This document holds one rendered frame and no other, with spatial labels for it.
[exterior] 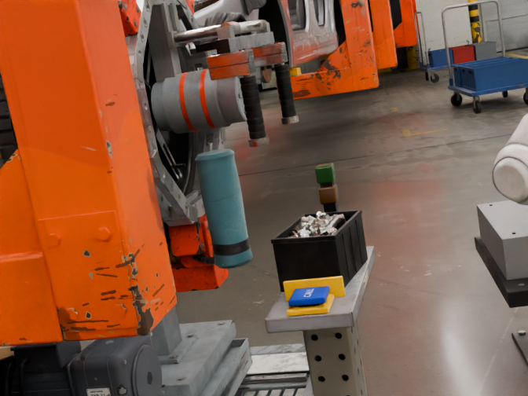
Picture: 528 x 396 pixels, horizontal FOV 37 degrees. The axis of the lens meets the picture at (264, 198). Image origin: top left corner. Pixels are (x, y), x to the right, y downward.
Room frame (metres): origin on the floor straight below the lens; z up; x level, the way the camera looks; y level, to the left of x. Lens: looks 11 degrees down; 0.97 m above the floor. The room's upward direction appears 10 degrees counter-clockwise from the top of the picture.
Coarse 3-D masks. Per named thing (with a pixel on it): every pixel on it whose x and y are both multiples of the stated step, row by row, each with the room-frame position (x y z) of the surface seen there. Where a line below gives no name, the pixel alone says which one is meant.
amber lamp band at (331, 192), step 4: (320, 188) 1.80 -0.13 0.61; (324, 188) 1.79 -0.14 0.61; (328, 188) 1.79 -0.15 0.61; (332, 188) 1.79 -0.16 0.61; (336, 188) 1.81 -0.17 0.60; (320, 192) 1.80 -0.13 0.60; (324, 192) 1.79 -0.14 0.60; (328, 192) 1.79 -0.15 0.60; (332, 192) 1.79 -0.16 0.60; (336, 192) 1.80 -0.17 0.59; (320, 196) 1.80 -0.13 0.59; (324, 196) 1.79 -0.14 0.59; (328, 196) 1.79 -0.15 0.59; (332, 196) 1.79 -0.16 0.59; (336, 196) 1.79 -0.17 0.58; (320, 200) 1.80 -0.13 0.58; (324, 200) 1.79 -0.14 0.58; (328, 200) 1.79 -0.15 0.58; (332, 200) 1.79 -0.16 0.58; (336, 200) 1.79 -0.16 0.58
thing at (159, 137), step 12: (144, 60) 2.00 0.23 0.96; (144, 72) 1.98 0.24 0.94; (156, 132) 1.96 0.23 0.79; (168, 132) 2.15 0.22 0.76; (156, 144) 1.97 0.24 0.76; (168, 144) 2.13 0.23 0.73; (180, 144) 2.12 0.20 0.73; (168, 156) 2.02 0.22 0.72; (180, 156) 2.10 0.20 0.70; (168, 168) 2.01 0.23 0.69; (180, 168) 2.07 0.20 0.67; (180, 180) 2.04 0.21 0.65
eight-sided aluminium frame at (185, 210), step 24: (144, 0) 1.76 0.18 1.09; (168, 0) 1.91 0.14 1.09; (144, 24) 1.73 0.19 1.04; (192, 24) 2.05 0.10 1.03; (144, 48) 1.71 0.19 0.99; (192, 48) 2.12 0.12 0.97; (144, 96) 1.66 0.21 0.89; (144, 120) 1.64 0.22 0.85; (216, 144) 2.08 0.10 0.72; (168, 192) 1.69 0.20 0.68; (192, 192) 1.97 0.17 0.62; (168, 216) 1.77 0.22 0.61; (192, 216) 1.79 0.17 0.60
